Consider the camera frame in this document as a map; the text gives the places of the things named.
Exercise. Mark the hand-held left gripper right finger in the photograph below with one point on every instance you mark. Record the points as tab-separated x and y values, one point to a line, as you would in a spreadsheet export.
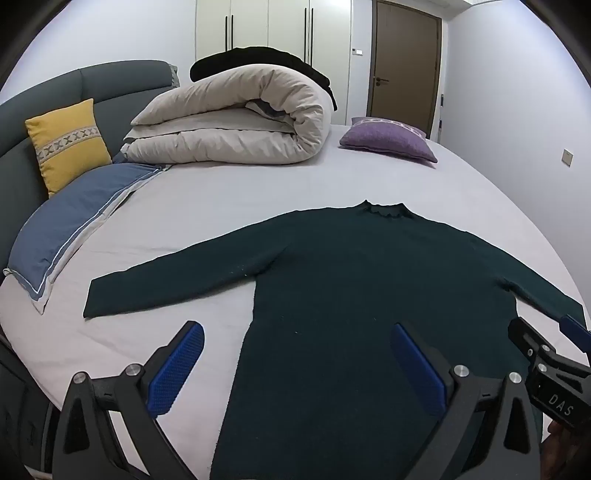
415	369

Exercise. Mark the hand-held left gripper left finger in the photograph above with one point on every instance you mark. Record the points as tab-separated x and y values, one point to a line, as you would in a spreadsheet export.
178	369

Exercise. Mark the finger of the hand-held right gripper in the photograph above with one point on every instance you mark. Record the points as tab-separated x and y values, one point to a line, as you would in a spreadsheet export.
576	330
528	336

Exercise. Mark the dark green sweater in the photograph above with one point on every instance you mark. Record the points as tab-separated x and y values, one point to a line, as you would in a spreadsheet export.
346	286

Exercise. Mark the person's right hand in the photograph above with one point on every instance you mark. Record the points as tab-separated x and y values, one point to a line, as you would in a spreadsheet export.
568	454

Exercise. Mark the bed with white sheet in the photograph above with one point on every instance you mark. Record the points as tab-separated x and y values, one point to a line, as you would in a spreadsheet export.
221	194

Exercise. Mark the blue pillow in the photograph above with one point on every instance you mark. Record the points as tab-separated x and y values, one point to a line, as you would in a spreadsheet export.
78	217

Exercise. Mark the purple pillow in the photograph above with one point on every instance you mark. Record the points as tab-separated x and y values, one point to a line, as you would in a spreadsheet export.
388	138

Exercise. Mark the yellow patterned pillow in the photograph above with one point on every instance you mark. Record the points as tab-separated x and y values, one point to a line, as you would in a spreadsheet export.
67	143

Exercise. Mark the beige folded duvet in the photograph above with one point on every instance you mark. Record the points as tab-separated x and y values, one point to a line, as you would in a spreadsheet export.
231	120

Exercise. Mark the grey-blue padded headboard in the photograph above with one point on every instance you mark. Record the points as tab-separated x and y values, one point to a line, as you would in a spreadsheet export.
51	99

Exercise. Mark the brown door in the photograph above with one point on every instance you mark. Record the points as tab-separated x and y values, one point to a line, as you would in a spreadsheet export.
406	55

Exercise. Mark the black cloth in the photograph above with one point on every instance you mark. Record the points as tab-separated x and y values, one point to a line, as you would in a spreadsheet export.
258	56

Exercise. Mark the white wardrobe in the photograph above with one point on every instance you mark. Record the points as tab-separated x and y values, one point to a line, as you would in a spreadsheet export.
272	23

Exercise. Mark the wall socket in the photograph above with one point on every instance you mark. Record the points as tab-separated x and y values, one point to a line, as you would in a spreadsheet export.
567	157

